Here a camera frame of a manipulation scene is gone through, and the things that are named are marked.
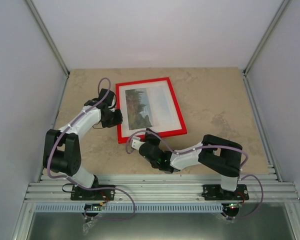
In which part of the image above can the landscape photo with white mat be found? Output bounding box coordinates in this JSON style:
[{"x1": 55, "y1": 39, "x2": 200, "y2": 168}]
[{"x1": 119, "y1": 80, "x2": 182, "y2": 137}]

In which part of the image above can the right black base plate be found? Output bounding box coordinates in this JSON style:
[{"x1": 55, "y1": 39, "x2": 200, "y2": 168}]
[{"x1": 201, "y1": 184, "x2": 250, "y2": 201}]

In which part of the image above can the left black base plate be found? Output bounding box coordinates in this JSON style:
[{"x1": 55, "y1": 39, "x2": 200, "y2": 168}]
[{"x1": 70, "y1": 184, "x2": 116, "y2": 201}]

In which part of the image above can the left aluminium corner post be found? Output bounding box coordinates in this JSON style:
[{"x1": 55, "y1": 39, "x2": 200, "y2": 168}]
[{"x1": 24, "y1": 0, "x2": 70, "y2": 78}]

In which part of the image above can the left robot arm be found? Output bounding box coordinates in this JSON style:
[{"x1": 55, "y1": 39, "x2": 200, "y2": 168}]
[{"x1": 42, "y1": 88, "x2": 123, "y2": 200}]

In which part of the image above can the purple cable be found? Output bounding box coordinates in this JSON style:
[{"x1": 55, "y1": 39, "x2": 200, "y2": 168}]
[
  {"x1": 45, "y1": 77, "x2": 137, "y2": 222},
  {"x1": 124, "y1": 129, "x2": 265, "y2": 221}
]

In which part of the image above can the red wooden picture frame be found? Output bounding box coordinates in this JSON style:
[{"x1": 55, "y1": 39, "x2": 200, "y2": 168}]
[{"x1": 115, "y1": 77, "x2": 188, "y2": 144}]

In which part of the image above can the aluminium rail base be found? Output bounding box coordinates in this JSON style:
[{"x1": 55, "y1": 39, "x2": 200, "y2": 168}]
[{"x1": 12, "y1": 172, "x2": 300, "y2": 240}]

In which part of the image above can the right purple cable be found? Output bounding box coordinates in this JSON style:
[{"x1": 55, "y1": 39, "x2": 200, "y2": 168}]
[{"x1": 124, "y1": 129, "x2": 265, "y2": 221}]

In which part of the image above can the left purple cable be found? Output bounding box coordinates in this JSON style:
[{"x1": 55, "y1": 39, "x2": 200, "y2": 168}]
[{"x1": 45, "y1": 77, "x2": 137, "y2": 222}]

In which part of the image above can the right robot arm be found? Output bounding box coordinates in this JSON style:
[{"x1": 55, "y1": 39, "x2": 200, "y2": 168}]
[{"x1": 131, "y1": 128, "x2": 244, "y2": 200}]

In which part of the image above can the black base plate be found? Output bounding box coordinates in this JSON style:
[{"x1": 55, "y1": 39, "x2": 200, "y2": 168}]
[
  {"x1": 70, "y1": 184, "x2": 116, "y2": 201},
  {"x1": 201, "y1": 184, "x2": 250, "y2": 201}
]

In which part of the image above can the right aluminium corner post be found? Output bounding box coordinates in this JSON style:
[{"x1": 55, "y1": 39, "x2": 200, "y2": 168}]
[{"x1": 242, "y1": 0, "x2": 292, "y2": 77}]

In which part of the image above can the aluminium corner post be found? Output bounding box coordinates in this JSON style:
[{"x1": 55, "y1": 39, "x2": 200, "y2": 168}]
[
  {"x1": 242, "y1": 0, "x2": 292, "y2": 77},
  {"x1": 24, "y1": 0, "x2": 70, "y2": 78}
]

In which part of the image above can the grey slotted cable duct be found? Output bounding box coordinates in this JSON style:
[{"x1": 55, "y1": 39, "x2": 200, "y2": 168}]
[{"x1": 34, "y1": 203, "x2": 224, "y2": 214}]

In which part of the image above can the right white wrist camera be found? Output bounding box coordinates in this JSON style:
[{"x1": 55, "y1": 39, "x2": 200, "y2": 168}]
[{"x1": 130, "y1": 136, "x2": 144, "y2": 151}]

